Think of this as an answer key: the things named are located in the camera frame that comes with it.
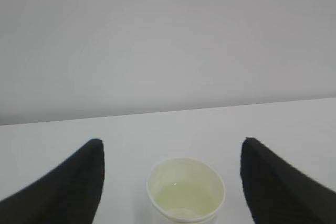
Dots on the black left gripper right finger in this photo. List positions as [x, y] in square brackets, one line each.
[276, 192]

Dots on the white paper cup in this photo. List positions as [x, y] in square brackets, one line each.
[184, 190]

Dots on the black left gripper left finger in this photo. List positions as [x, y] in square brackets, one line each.
[70, 193]

